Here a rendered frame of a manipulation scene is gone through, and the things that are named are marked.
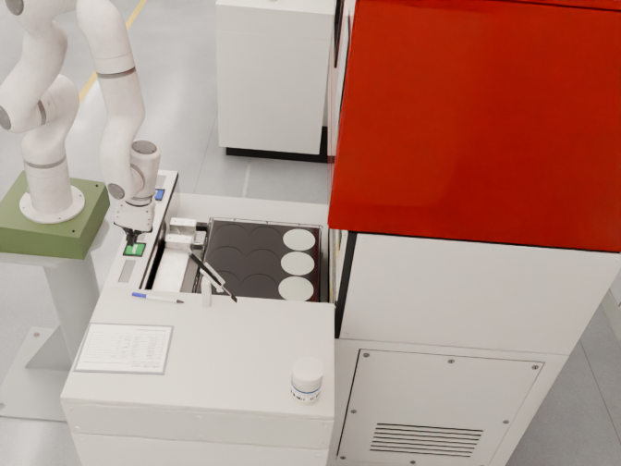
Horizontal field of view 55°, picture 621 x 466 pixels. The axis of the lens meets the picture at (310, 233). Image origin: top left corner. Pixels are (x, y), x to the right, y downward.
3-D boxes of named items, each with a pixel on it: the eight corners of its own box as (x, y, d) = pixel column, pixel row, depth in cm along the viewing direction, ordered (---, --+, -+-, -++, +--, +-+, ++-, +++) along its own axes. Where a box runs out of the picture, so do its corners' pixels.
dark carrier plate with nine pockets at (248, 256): (319, 229, 196) (319, 227, 195) (317, 308, 170) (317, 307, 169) (213, 221, 195) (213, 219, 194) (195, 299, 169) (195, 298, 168)
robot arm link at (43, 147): (13, 155, 176) (-3, 82, 160) (65, 131, 188) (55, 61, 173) (41, 173, 172) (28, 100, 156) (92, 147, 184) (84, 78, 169)
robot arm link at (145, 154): (141, 203, 153) (161, 186, 160) (148, 163, 145) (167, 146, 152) (113, 190, 154) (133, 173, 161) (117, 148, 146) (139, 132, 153)
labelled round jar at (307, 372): (320, 381, 143) (323, 356, 137) (319, 407, 138) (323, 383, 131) (290, 379, 143) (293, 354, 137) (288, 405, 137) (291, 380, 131)
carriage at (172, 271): (197, 231, 197) (197, 224, 195) (176, 315, 169) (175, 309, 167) (173, 229, 197) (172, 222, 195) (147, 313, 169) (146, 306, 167)
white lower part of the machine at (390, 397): (457, 324, 289) (508, 187, 236) (493, 490, 227) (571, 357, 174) (312, 312, 287) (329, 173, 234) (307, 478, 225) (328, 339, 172)
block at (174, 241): (192, 242, 188) (191, 235, 186) (190, 250, 186) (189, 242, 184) (166, 240, 188) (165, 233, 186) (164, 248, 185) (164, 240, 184)
